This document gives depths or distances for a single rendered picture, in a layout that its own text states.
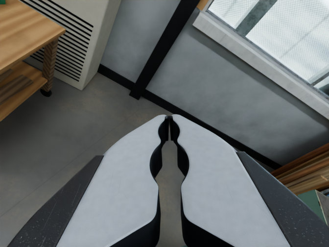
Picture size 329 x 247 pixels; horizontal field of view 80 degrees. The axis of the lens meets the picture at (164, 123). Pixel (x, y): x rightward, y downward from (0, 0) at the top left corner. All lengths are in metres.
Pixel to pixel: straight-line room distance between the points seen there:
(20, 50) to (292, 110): 1.86
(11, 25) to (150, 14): 0.79
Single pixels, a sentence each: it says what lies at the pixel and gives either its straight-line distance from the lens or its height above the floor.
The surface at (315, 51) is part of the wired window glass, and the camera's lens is 1.79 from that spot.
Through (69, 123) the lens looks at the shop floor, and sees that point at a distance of 1.47.
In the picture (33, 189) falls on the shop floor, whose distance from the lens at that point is 1.27.
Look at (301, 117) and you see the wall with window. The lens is 2.04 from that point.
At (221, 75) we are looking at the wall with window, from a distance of 1.65.
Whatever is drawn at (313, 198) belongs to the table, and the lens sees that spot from 0.79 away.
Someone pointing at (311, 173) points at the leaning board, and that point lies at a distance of 2.19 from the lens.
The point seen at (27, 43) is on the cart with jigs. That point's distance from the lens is 1.10.
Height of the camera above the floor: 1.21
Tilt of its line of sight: 43 degrees down
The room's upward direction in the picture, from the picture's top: 41 degrees clockwise
